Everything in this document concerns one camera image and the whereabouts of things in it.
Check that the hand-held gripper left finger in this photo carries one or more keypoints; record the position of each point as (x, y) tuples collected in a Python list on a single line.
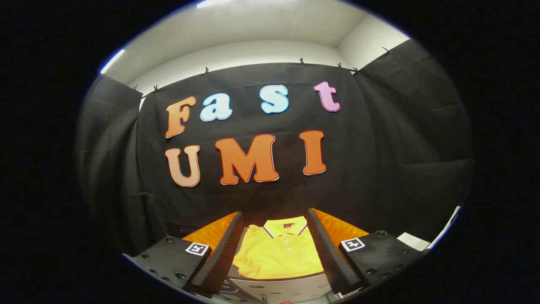
[(225, 249)]

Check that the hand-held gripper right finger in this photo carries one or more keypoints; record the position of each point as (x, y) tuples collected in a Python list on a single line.
[(327, 249)]

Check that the yellow polo shirt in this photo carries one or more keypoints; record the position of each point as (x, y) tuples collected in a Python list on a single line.
[(278, 257)]

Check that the white board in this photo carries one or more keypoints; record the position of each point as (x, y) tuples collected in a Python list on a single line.
[(413, 241)]

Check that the black backdrop cloth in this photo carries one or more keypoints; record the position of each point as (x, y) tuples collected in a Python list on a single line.
[(371, 160)]

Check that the row of black cloth clips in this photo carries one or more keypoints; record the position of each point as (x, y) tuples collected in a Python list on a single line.
[(301, 62)]

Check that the ceiling light strip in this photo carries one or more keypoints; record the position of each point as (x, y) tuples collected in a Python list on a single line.
[(112, 61)]

